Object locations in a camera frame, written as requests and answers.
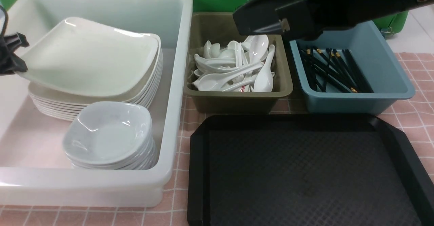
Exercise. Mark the stack of small white bowls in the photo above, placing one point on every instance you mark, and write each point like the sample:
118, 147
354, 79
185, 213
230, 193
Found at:
111, 135

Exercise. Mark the pile of white spoons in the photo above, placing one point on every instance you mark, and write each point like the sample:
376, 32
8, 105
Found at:
240, 66

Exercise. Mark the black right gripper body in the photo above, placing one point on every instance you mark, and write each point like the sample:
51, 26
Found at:
308, 19

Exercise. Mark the large white plastic tub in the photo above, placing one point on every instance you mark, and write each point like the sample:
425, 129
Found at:
34, 168

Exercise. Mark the pink checkered tablecloth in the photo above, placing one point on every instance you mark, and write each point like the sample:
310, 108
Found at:
413, 116

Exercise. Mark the blue plastic bin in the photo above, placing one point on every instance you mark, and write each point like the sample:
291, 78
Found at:
377, 63

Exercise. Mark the olive green plastic bin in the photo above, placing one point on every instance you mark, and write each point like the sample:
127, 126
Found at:
219, 27

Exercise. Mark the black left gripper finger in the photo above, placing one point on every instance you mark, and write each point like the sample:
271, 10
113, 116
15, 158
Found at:
10, 63

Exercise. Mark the stack of white square plates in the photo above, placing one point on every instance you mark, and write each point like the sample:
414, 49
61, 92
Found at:
65, 106

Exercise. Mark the white square rice plate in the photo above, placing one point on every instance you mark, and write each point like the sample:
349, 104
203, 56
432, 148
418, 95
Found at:
82, 57

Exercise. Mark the pile of black chopsticks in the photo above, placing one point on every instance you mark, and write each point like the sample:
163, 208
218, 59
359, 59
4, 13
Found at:
331, 70

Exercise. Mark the black serving tray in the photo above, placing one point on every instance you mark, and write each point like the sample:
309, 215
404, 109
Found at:
305, 170

